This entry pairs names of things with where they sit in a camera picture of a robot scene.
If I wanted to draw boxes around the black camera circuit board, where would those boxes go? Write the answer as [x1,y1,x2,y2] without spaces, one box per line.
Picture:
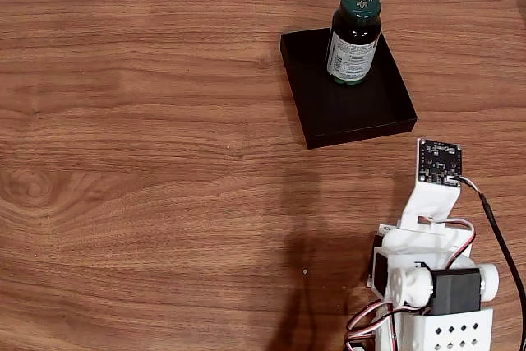
[417,137,465,187]

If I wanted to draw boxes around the black camera cable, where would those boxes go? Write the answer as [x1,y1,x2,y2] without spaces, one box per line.
[447,175,526,351]

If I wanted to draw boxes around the green-capped dark pill bottle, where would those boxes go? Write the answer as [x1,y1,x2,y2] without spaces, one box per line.
[326,0,382,87]

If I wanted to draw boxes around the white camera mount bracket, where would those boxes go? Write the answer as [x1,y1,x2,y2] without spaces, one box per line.
[397,178,462,232]

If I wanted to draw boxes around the red white black servo cable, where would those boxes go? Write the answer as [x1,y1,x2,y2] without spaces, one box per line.
[427,216,478,275]
[344,299,400,351]

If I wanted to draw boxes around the shallow black cardboard box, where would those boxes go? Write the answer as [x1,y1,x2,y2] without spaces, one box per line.
[280,27,418,150]

